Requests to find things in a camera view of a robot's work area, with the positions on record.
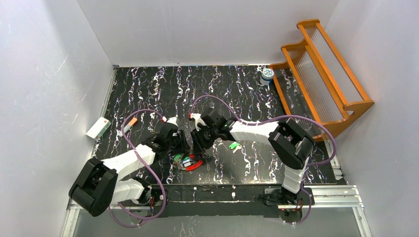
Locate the small white blue jar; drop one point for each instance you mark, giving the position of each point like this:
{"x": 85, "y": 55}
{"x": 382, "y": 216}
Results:
{"x": 267, "y": 75}

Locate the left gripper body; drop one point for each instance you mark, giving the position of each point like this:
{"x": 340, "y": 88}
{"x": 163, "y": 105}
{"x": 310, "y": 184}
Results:
{"x": 183, "y": 147}

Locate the aluminium rail frame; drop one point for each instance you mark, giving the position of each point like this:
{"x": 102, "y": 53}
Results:
{"x": 233, "y": 211}

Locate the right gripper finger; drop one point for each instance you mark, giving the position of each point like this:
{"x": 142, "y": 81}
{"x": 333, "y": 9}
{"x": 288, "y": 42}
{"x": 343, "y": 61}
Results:
{"x": 208, "y": 141}
{"x": 200, "y": 141}

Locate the keyring with coloured tags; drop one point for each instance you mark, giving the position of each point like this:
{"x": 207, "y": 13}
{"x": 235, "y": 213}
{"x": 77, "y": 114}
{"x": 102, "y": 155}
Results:
{"x": 187, "y": 162}

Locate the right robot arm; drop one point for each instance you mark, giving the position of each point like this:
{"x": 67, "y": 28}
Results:
{"x": 292, "y": 144}

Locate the orange wooden rack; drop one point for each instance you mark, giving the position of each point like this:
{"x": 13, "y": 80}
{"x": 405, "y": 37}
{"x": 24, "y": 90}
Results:
{"x": 315, "y": 81}

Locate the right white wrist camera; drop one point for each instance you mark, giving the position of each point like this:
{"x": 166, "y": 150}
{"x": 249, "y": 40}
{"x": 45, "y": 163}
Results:
{"x": 198, "y": 121}

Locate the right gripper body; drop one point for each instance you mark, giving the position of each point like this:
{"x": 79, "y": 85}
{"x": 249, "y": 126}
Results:
{"x": 199, "y": 143}

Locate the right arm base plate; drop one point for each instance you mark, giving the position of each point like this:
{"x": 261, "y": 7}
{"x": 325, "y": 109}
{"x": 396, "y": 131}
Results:
{"x": 280, "y": 196}

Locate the white cardboard box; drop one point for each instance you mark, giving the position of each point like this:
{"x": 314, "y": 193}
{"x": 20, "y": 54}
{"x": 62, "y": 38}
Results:
{"x": 98, "y": 129}

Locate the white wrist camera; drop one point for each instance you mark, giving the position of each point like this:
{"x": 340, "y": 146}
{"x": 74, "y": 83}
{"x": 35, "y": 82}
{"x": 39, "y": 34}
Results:
{"x": 198, "y": 121}
{"x": 172, "y": 120}

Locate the orange white marker tube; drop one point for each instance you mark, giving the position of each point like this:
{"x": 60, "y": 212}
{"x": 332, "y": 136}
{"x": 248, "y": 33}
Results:
{"x": 127, "y": 127}

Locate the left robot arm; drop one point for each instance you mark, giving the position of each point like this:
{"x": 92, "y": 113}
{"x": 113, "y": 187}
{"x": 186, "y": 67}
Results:
{"x": 102, "y": 183}

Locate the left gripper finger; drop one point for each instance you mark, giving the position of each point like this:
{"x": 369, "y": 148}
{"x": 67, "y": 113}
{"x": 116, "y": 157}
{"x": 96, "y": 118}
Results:
{"x": 184, "y": 146}
{"x": 178, "y": 150}

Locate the green tagged loose key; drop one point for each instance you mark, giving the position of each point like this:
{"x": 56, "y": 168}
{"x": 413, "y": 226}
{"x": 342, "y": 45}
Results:
{"x": 235, "y": 146}

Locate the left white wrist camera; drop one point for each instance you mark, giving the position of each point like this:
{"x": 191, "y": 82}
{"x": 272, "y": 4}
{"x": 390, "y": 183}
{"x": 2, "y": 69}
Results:
{"x": 172, "y": 120}

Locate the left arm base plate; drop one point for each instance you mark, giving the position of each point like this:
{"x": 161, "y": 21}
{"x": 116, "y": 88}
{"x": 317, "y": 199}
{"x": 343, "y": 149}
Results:
{"x": 154, "y": 198}

